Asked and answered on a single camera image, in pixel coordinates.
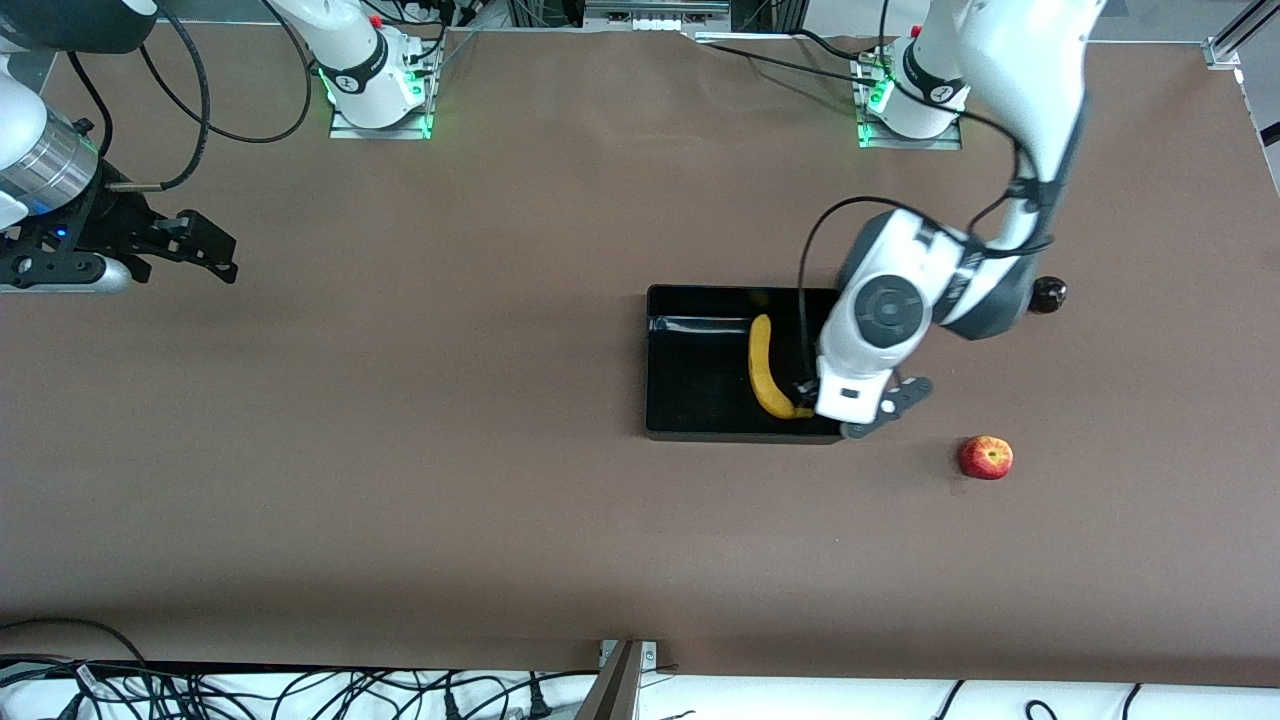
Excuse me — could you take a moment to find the aluminium camera mount post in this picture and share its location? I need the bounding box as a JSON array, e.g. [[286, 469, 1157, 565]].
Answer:
[[575, 638, 661, 720]]

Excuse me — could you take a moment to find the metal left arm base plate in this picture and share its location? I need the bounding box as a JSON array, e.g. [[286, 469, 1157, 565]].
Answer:
[[853, 50, 964, 151]]

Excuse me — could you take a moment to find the red apple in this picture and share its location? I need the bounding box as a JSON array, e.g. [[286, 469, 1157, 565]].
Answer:
[[958, 435, 1014, 481]]

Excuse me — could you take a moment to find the grey power strip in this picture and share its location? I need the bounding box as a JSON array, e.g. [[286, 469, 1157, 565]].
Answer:
[[583, 0, 732, 33]]

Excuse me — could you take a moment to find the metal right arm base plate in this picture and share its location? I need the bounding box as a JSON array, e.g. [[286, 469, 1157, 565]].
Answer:
[[328, 40, 438, 141]]

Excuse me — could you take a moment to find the thick black floor cable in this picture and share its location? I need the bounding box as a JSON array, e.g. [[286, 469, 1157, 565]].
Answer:
[[0, 617, 151, 669]]

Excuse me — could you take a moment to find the aluminium frame profile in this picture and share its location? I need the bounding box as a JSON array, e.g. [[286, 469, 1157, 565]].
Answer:
[[1203, 0, 1280, 69]]

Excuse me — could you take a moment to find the black rectangular plastic tray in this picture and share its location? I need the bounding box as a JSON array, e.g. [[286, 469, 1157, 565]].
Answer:
[[645, 284, 851, 445]]

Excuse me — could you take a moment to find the yellow banana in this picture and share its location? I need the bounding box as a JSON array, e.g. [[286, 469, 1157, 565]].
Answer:
[[748, 313, 816, 420]]

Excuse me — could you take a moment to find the black looping right arm cable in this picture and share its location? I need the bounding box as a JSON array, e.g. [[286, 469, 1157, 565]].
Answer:
[[138, 0, 314, 145]]

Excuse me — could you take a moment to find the black cable on table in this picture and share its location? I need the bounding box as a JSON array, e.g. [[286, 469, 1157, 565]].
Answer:
[[700, 42, 886, 89], [795, 28, 893, 63]]

